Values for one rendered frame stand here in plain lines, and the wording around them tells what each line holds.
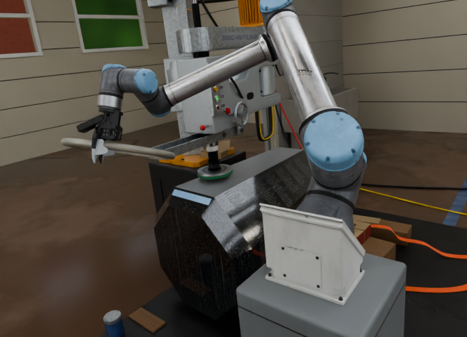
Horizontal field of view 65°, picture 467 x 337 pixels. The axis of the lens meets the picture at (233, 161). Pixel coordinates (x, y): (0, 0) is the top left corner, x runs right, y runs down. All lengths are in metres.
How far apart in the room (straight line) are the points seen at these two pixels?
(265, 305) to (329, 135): 0.52
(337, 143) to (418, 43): 5.88
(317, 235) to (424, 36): 5.91
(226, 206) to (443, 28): 5.35
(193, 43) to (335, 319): 1.49
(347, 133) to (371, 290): 0.47
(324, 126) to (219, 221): 1.09
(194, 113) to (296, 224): 1.20
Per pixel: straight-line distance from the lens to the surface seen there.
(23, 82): 8.02
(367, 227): 2.87
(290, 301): 1.13
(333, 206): 1.09
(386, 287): 1.21
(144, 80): 1.39
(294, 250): 1.10
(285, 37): 1.27
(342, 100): 5.56
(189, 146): 1.95
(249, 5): 2.59
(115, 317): 2.41
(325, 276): 1.10
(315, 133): 0.98
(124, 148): 1.47
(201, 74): 1.47
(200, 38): 2.02
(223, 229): 1.93
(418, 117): 6.90
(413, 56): 6.81
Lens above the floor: 1.54
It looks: 16 degrees down
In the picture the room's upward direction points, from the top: 6 degrees counter-clockwise
